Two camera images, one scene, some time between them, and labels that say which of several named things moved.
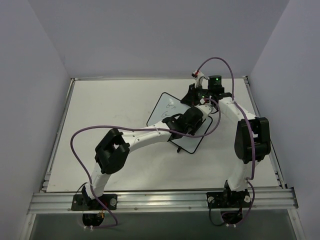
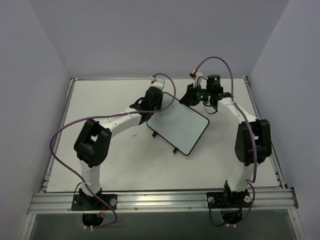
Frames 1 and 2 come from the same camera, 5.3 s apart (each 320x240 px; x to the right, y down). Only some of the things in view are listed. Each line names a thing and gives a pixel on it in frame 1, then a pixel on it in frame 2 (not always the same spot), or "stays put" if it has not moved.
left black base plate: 83,202 stays put
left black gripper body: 190,127 to 153,97
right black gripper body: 189,95 stays put
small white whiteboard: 169,105 stays put
